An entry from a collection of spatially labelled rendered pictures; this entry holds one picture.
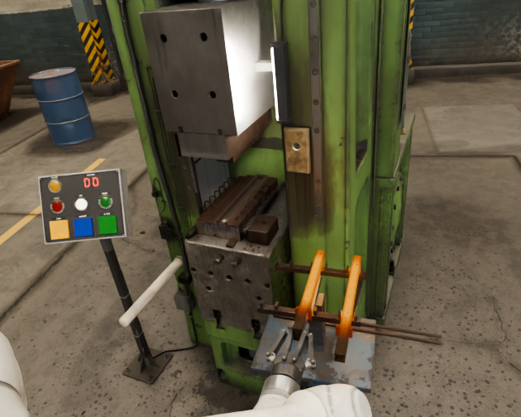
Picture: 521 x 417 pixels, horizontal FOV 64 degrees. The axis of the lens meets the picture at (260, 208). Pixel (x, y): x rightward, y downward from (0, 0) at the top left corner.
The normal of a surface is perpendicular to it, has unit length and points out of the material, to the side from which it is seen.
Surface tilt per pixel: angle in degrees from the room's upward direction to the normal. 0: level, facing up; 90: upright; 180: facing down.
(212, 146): 90
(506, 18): 91
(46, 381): 0
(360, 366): 0
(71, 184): 60
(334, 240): 90
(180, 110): 90
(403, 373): 0
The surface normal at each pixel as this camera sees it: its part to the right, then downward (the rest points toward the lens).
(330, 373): -0.10, -0.86
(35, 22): -0.20, 0.49
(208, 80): -0.39, 0.50
